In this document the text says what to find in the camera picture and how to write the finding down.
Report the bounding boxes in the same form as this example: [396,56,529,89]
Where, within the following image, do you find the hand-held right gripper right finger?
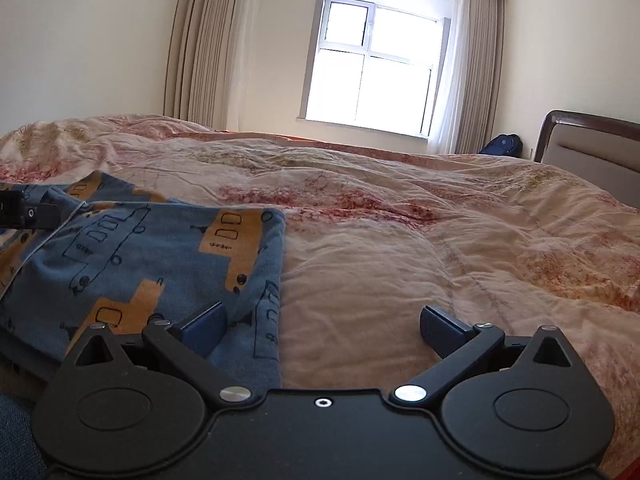
[390,305,582,408]

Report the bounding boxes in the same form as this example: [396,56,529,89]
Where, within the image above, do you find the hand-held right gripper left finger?
[64,302,254,409]

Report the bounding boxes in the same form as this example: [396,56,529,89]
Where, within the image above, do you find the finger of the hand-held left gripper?
[22,201,64,231]

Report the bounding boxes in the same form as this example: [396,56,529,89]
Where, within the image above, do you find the blue printed pants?
[0,170,287,394]

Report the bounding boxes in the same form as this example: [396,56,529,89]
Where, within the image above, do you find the pink floral bed blanket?
[0,115,640,477]

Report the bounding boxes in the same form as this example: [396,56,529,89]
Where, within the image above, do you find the blue backpack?
[478,133,524,157]

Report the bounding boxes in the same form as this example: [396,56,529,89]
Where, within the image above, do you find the person's blue trousers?
[0,390,49,480]

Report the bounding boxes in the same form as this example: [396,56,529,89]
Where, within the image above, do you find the brown padded headboard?
[532,109,640,197]

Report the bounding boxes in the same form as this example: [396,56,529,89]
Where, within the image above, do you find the beige curtain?
[163,0,267,132]
[454,0,507,156]

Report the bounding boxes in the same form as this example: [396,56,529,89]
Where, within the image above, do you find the white sheer curtain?
[426,0,472,154]

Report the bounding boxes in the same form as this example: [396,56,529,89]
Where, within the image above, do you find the grey framed window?
[296,0,454,139]

